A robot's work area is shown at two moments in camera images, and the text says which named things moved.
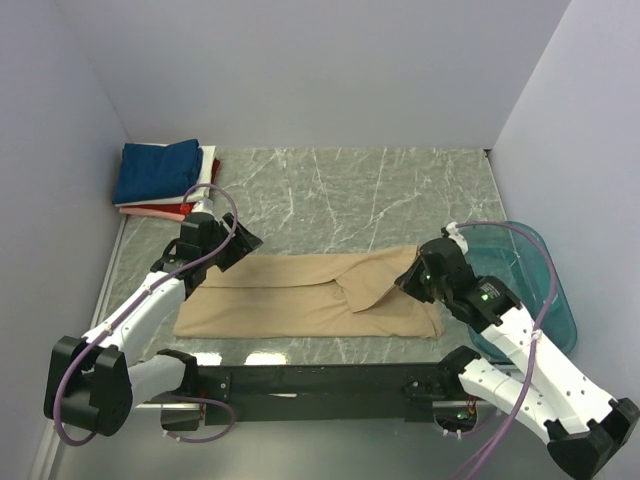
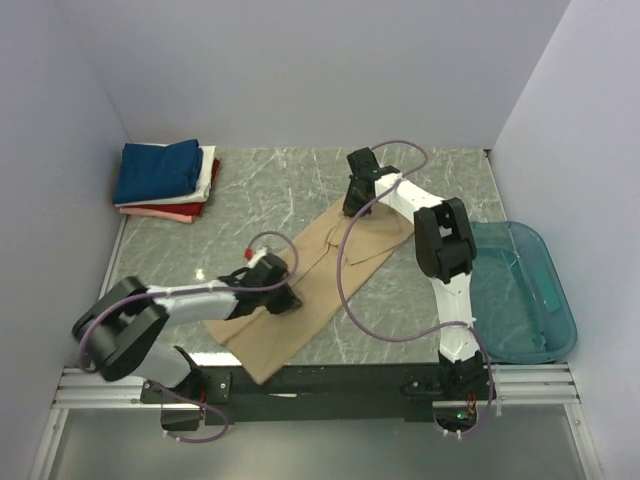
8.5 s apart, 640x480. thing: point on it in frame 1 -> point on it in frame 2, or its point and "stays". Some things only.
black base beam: x=319 y=393 stays
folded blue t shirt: x=151 y=171 stays
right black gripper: x=407 y=282 -> x=349 y=205
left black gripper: x=240 y=244 -> x=289 y=301
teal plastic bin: x=522 y=257 stays
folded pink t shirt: x=150 y=214 stays
